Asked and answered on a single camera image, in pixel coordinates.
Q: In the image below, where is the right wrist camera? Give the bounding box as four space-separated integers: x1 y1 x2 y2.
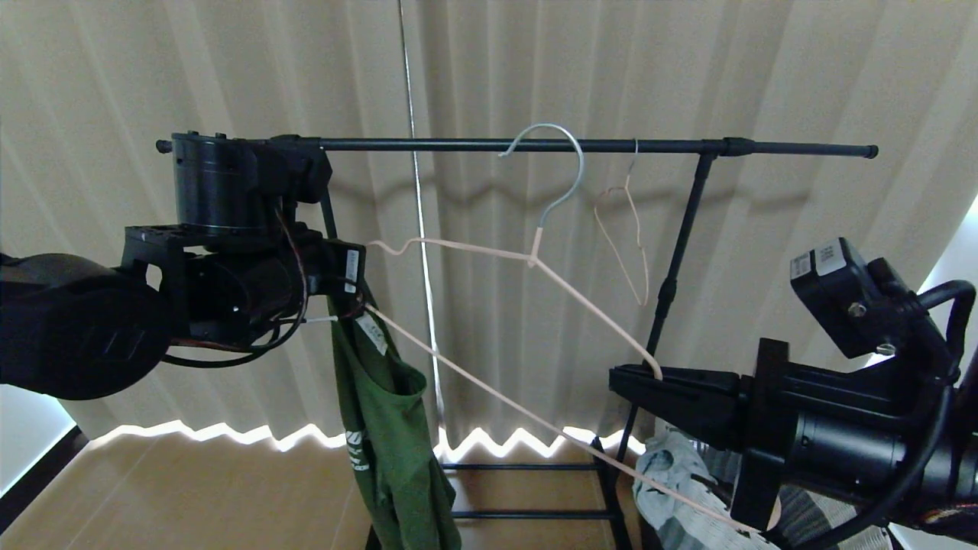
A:
789 237 956 375

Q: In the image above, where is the beige curtain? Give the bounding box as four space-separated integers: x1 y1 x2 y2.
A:
0 0 978 467

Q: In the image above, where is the green long-sleeved shirt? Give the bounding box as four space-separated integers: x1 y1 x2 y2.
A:
329 294 461 550

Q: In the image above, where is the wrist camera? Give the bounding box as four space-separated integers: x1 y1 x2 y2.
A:
267 136 334 205
789 237 956 375

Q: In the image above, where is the white laundry basket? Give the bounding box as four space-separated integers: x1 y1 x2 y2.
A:
691 447 895 550

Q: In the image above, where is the pale grey printed garment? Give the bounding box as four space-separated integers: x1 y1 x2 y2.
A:
633 428 765 550

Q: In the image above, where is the black clothes rack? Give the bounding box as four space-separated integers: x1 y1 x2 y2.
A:
155 134 879 550

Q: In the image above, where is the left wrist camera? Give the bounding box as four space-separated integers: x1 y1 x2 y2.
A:
267 136 334 205

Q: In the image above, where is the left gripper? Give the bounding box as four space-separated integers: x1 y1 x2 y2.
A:
183 237 368 345

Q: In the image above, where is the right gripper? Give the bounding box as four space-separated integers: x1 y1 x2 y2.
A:
730 338 960 533

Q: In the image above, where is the pink clothes hanger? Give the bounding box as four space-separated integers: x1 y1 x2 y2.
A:
594 140 650 308
365 122 782 535

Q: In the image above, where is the black cable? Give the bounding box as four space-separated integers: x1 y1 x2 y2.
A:
795 279 978 550

